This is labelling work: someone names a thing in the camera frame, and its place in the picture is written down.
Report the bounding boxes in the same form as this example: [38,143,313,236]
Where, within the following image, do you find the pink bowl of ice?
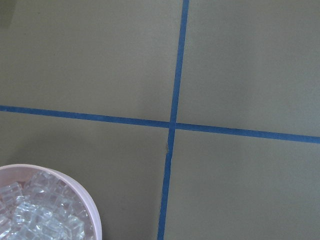
[0,164,103,240]

